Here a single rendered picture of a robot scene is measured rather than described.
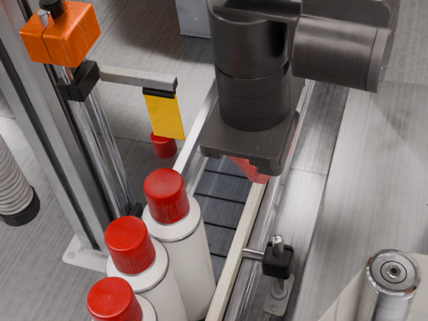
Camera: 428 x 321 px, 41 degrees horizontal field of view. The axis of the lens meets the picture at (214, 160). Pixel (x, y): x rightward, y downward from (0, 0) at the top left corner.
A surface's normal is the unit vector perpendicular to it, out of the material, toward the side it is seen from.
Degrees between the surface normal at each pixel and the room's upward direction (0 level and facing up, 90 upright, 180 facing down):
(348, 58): 72
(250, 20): 1
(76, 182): 90
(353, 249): 0
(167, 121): 90
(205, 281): 90
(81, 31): 90
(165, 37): 0
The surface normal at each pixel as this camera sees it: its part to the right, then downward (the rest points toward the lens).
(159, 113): -0.31, 0.74
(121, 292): -0.14, -0.64
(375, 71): -0.40, 0.58
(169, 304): 0.80, 0.40
